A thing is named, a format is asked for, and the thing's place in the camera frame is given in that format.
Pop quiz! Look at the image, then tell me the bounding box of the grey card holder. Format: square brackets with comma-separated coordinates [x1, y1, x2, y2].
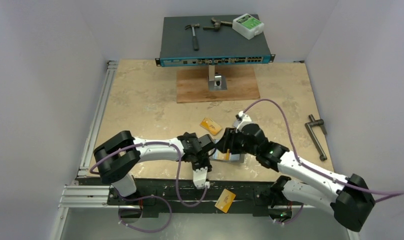
[208, 148, 245, 164]

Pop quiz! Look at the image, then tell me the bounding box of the single orange credit card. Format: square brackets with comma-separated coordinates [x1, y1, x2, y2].
[214, 189, 236, 214]

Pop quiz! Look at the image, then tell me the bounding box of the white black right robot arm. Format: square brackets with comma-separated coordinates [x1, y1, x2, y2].
[215, 123, 376, 232]

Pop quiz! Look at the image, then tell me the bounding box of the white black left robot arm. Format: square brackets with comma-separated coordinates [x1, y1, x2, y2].
[90, 130, 215, 205]

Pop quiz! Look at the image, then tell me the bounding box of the silver white credit card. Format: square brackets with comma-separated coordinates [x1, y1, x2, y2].
[232, 119, 242, 129]

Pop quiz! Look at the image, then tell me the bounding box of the grey metal stand base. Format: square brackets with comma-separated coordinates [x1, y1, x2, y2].
[208, 65, 227, 92]

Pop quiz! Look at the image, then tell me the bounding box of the brown wooden board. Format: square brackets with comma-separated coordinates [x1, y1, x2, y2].
[176, 66, 260, 104]

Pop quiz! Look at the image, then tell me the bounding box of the small hammer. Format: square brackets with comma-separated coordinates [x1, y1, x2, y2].
[184, 23, 200, 51]

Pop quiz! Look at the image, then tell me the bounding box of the white green plastic box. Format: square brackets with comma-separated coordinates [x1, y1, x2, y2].
[232, 13, 265, 40]

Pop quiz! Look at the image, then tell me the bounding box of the dark metal clamp tool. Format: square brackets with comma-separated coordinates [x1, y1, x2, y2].
[202, 17, 233, 32]

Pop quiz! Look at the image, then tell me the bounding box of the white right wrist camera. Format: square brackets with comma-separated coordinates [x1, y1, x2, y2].
[235, 111, 253, 132]

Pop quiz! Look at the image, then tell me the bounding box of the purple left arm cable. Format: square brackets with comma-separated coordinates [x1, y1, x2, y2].
[89, 141, 210, 209]

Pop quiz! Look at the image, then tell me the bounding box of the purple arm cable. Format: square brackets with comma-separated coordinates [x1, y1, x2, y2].
[243, 98, 404, 204]
[89, 141, 210, 209]

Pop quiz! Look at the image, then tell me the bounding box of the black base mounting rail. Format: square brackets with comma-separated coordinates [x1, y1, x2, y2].
[75, 177, 304, 220]

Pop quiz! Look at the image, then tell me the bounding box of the metal crank handle tool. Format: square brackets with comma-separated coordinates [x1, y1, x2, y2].
[304, 114, 328, 162]

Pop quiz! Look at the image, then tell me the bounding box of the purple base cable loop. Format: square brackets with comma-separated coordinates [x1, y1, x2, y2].
[117, 193, 174, 233]

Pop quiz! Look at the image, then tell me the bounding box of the blue network switch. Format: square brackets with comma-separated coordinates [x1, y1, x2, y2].
[155, 15, 276, 67]

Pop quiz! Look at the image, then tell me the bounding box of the aluminium frame rail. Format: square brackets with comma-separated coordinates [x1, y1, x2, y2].
[49, 60, 119, 240]

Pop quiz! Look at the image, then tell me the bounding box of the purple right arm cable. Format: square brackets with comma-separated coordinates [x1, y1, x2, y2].
[243, 98, 404, 204]

